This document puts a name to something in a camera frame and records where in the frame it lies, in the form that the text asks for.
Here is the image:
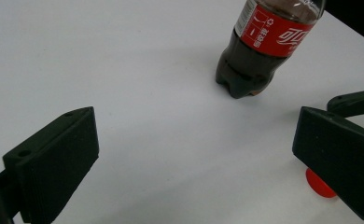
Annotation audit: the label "red bottle cap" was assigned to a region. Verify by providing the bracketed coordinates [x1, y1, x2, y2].
[304, 167, 339, 199]

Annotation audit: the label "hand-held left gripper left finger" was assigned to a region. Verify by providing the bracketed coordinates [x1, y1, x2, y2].
[2, 105, 101, 224]

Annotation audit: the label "cola bottle with red label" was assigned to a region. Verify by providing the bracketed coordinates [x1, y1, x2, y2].
[215, 0, 327, 100]

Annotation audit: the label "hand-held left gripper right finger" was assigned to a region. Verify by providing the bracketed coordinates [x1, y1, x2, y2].
[291, 105, 364, 224]

